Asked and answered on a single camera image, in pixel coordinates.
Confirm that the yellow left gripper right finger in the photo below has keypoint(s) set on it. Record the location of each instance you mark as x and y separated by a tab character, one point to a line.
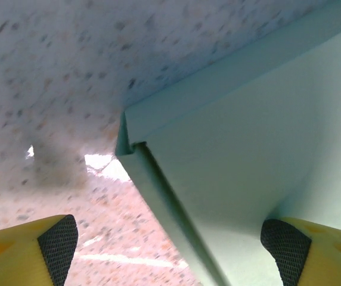
331	259

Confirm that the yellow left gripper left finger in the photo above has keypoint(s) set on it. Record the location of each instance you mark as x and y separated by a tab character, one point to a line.
9	259

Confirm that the green paper box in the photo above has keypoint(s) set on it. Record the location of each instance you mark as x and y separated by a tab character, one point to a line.
248	149

